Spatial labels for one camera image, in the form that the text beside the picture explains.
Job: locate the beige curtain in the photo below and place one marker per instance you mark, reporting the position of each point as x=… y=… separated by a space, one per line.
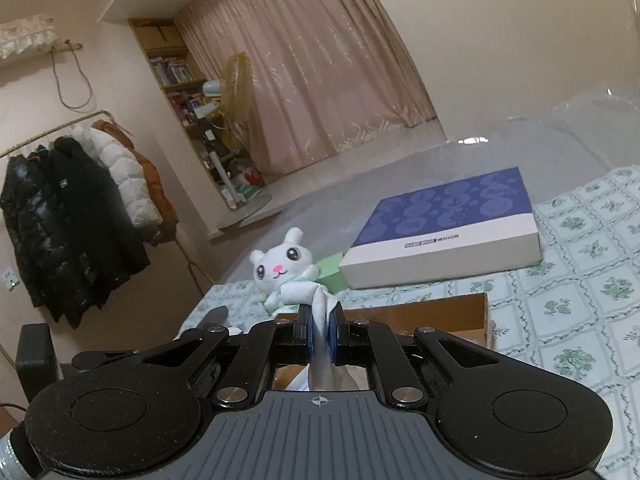
x=320 y=70

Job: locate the gold metal coat rack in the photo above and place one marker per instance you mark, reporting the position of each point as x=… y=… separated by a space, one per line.
x=60 y=121

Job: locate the brown cardboard box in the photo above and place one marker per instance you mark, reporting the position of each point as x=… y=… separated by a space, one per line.
x=440 y=315

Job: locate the white cloth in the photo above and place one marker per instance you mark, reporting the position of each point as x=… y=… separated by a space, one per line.
x=322 y=305

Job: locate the white wall socket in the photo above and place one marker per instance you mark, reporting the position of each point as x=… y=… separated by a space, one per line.
x=9 y=278

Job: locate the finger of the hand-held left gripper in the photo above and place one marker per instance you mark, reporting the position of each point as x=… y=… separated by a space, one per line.
x=216 y=319

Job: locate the brown jacket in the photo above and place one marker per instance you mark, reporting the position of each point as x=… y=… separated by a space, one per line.
x=157 y=190

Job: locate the blue and white flat box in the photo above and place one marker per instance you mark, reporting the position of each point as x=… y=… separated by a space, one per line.
x=450 y=220

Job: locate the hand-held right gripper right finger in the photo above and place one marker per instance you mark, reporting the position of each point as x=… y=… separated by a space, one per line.
x=334 y=345

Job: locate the row of books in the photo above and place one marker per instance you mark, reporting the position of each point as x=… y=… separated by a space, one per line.
x=172 y=71

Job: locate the white plush bunny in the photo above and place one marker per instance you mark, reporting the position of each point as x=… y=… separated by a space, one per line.
x=277 y=265

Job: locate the standing fan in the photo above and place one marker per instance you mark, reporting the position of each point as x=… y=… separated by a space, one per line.
x=237 y=85

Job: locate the wooden bookshelf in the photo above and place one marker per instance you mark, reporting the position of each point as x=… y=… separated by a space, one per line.
x=160 y=35

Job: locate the white puffer jacket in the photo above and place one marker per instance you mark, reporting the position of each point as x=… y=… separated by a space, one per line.
x=125 y=180

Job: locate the air conditioner with floral cover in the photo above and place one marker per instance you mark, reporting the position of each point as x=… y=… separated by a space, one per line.
x=22 y=40

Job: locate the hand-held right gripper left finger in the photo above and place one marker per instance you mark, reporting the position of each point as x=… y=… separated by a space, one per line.
x=309 y=345

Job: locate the matte black jacket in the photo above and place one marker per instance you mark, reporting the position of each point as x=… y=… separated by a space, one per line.
x=90 y=210

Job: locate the glossy black puffer jacket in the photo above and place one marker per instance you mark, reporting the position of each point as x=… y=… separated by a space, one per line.
x=35 y=240

